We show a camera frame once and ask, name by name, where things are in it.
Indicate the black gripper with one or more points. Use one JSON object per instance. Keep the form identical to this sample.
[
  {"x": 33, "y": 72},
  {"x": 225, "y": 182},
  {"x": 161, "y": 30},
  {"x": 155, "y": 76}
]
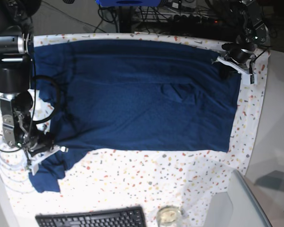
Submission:
[
  {"x": 42, "y": 142},
  {"x": 237, "y": 53}
]

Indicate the dark blue t-shirt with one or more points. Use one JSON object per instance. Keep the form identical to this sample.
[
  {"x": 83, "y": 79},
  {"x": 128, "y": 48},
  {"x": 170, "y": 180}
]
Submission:
[{"x": 132, "y": 95}]

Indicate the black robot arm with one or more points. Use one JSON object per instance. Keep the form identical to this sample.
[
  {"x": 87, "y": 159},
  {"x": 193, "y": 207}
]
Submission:
[
  {"x": 250, "y": 23},
  {"x": 17, "y": 73}
]

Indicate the terrazzo patterned table cloth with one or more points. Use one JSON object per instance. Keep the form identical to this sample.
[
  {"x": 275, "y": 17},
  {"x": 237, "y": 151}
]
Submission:
[{"x": 109, "y": 178}]

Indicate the black power strip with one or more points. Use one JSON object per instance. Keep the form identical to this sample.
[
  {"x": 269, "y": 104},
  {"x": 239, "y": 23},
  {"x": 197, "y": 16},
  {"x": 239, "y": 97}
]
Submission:
[{"x": 190, "y": 18}]

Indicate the black computer keyboard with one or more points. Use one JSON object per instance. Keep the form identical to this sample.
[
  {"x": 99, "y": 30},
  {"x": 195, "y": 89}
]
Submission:
[{"x": 126, "y": 217}]

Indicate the clear glass jar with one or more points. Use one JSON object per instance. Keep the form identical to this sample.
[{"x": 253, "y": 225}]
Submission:
[{"x": 169, "y": 216}]

